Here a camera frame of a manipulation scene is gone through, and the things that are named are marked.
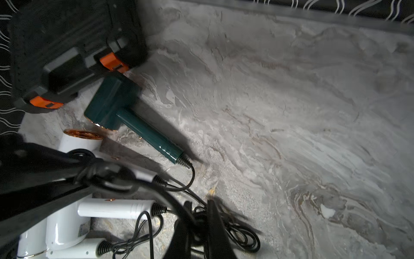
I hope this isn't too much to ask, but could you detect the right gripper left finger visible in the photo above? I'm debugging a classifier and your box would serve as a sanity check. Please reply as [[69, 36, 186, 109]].
[[163, 216, 193, 259]]

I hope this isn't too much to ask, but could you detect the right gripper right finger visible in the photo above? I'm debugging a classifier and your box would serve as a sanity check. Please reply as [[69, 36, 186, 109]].
[[206, 200, 237, 259]]

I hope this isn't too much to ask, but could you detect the green dryer black cable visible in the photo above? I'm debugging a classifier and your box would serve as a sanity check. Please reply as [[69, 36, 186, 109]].
[[164, 163, 259, 253]]

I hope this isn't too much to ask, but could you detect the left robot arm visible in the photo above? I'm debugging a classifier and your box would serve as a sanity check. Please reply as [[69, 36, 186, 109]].
[[1, 134, 136, 248]]

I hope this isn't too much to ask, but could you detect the white hair dryer middle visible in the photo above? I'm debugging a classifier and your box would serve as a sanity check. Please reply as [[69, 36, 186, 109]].
[[45, 196, 167, 250]]

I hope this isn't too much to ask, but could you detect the white hair dryer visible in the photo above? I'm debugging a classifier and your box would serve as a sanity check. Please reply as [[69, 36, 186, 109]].
[[16, 223, 112, 259], [58, 129, 167, 187], [45, 196, 167, 250]]

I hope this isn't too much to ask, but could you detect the white hair dryer lower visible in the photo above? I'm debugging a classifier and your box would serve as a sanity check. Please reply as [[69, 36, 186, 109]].
[[16, 223, 112, 259]]

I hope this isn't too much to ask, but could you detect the white hair dryer upper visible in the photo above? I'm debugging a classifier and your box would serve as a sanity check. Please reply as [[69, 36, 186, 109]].
[[58, 129, 167, 187]]

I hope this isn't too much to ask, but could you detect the green hair dryer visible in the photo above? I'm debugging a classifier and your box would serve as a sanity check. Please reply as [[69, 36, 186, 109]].
[[84, 72, 193, 169]]

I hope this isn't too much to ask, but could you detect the black plastic tool case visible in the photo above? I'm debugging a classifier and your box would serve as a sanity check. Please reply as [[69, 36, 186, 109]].
[[9, 1, 147, 113]]

